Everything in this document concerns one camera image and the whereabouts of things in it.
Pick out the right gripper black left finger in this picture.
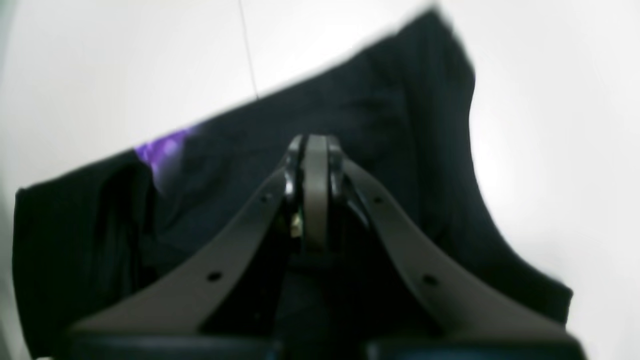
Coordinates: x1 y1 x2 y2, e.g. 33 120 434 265
67 135 318 360

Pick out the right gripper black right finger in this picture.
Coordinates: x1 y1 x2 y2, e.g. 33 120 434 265
317 136 586 360

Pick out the black T-shirt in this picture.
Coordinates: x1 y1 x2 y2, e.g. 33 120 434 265
13 10 573 359

